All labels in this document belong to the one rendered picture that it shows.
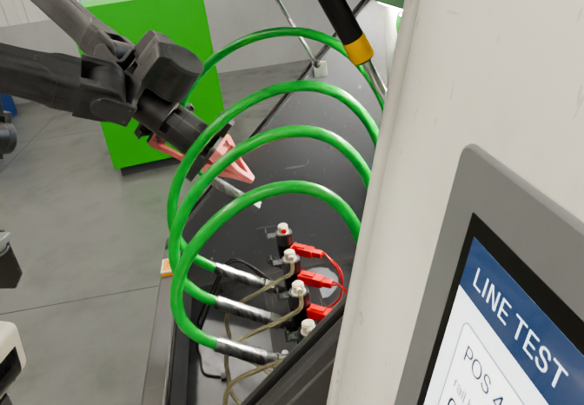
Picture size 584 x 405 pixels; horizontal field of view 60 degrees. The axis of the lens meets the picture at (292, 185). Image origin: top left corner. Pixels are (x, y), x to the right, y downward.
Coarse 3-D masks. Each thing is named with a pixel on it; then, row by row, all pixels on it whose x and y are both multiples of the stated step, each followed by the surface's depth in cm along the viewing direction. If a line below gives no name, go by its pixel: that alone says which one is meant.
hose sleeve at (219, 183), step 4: (216, 176) 90; (216, 180) 90; (220, 180) 90; (212, 184) 90; (216, 184) 90; (220, 184) 90; (224, 184) 90; (228, 184) 90; (216, 188) 90; (220, 188) 90; (224, 188) 90; (228, 188) 90; (232, 188) 90; (224, 192) 90; (228, 192) 90; (232, 192) 90; (236, 192) 90; (240, 192) 90; (232, 196) 90; (236, 196) 90
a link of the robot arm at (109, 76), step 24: (0, 48) 62; (24, 48) 65; (0, 72) 62; (24, 72) 63; (48, 72) 64; (72, 72) 66; (96, 72) 68; (120, 72) 71; (24, 96) 65; (48, 96) 65; (72, 96) 66; (120, 96) 68; (96, 120) 70
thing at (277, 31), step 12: (252, 36) 76; (264, 36) 76; (276, 36) 76; (288, 36) 75; (300, 36) 75; (312, 36) 74; (324, 36) 74; (228, 48) 78; (336, 48) 74; (216, 60) 80; (204, 72) 81; (372, 84) 75
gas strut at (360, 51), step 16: (320, 0) 37; (336, 0) 37; (336, 16) 38; (352, 16) 38; (336, 32) 39; (352, 32) 38; (352, 48) 39; (368, 48) 39; (368, 64) 40; (384, 96) 42
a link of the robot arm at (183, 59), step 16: (160, 48) 68; (176, 48) 70; (144, 64) 69; (160, 64) 67; (176, 64) 67; (192, 64) 70; (128, 80) 73; (144, 80) 69; (160, 80) 69; (176, 80) 69; (192, 80) 70; (96, 96) 67; (128, 96) 71; (160, 96) 70; (176, 96) 71; (96, 112) 68; (112, 112) 69; (128, 112) 69
